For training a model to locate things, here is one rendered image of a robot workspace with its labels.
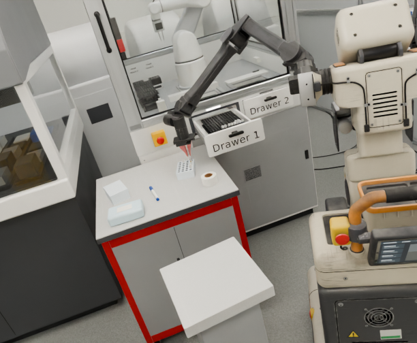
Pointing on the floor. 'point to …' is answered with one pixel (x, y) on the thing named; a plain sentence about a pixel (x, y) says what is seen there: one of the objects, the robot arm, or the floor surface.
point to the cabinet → (269, 171)
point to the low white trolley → (165, 231)
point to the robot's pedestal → (219, 294)
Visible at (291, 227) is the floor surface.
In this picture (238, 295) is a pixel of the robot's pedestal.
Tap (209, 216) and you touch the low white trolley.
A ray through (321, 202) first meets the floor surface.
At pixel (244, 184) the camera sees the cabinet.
